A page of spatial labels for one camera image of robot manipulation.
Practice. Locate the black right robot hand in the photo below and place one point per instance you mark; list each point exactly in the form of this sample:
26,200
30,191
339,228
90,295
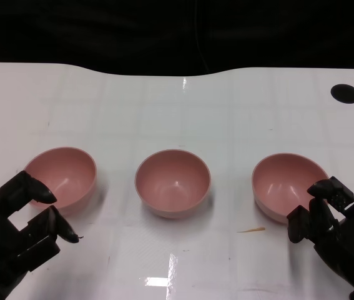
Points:
351,243

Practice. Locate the black round table grommet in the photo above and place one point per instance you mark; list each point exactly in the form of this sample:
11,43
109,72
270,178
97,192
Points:
345,93

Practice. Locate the pink plastic bowl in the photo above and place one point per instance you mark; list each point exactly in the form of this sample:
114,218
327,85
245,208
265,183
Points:
67,175
172,184
283,181

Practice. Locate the small orange wood sliver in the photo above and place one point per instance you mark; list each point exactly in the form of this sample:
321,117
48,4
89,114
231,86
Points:
254,230

